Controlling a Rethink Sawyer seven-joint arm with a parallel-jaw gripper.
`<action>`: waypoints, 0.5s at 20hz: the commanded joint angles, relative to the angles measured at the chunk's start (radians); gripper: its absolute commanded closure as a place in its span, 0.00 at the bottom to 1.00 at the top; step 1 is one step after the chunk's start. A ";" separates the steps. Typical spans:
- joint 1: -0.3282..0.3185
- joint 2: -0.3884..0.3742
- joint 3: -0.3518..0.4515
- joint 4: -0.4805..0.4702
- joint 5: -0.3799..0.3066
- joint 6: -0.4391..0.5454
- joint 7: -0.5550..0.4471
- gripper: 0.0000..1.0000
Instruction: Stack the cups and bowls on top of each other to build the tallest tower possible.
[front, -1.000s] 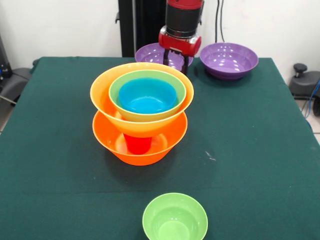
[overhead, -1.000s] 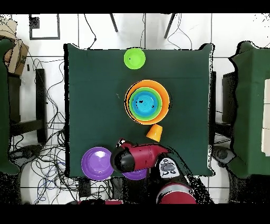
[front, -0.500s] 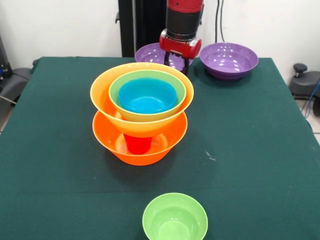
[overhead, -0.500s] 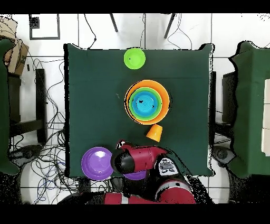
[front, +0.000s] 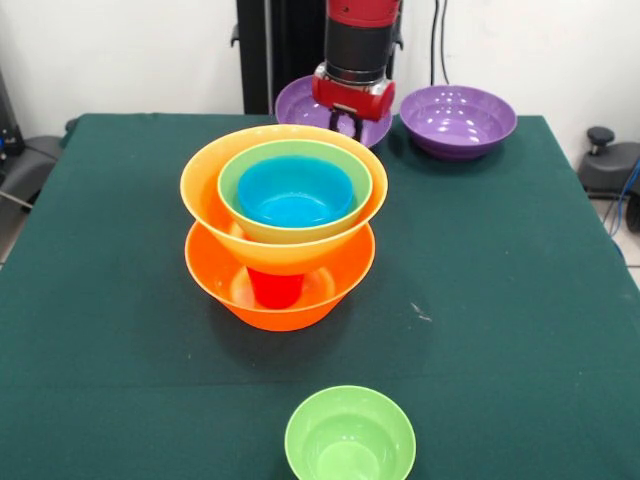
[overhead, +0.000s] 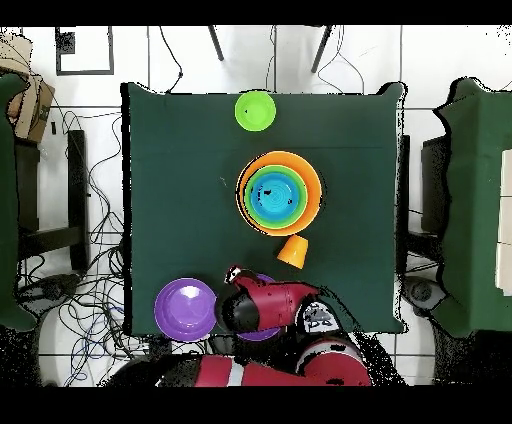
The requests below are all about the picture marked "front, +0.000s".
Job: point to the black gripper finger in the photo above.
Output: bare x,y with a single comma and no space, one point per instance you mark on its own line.
358,127
335,120

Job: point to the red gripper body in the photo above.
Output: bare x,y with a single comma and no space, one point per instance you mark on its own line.
350,97

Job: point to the purple plastic bowl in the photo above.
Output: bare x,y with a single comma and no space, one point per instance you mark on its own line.
297,107
457,120

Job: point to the small blue plastic bowl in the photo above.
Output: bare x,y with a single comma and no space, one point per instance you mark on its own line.
295,195

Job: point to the medium green plastic bowl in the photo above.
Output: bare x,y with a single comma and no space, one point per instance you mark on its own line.
295,232

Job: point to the large orange plastic bowl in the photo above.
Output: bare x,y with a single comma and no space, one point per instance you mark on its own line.
215,285
200,200

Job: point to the red plastic cup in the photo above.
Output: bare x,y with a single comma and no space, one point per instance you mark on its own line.
275,292

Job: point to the small green plastic bowl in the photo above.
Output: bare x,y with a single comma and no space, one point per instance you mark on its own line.
350,435

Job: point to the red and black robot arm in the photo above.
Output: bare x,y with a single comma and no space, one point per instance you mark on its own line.
357,40

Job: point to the black round knob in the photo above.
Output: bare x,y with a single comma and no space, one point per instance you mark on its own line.
600,136

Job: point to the dark brown rounded base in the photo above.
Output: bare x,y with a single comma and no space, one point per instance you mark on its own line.
607,170

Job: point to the dark green tablecloth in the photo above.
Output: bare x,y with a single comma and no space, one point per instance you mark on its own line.
100,250

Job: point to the black device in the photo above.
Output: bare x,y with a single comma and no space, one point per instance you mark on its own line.
10,125

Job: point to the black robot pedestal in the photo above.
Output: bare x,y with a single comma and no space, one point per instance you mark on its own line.
280,45

